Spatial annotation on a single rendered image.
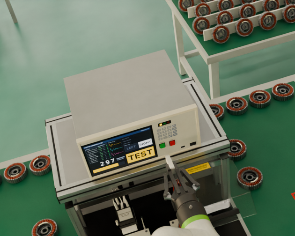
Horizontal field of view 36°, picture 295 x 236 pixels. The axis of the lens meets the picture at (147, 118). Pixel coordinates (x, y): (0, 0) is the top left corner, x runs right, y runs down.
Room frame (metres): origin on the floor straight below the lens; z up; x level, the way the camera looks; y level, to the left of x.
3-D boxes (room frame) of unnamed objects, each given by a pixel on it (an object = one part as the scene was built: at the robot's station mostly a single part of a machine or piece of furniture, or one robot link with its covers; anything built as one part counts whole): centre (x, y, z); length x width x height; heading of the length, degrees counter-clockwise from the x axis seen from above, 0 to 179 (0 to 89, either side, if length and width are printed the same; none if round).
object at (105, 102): (1.32, 0.06, 1.22); 0.44 x 0.39 x 0.20; 97
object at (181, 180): (0.95, -0.07, 1.18); 0.11 x 0.01 x 0.04; 6
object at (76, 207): (1.10, 0.05, 1.03); 0.62 x 0.01 x 0.03; 97
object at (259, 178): (1.22, -0.39, 0.77); 0.11 x 0.11 x 0.04
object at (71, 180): (1.32, 0.07, 1.09); 0.68 x 0.44 x 0.05; 97
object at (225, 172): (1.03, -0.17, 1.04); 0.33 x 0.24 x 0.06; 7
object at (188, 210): (0.81, -0.08, 1.18); 0.09 x 0.06 x 0.12; 97
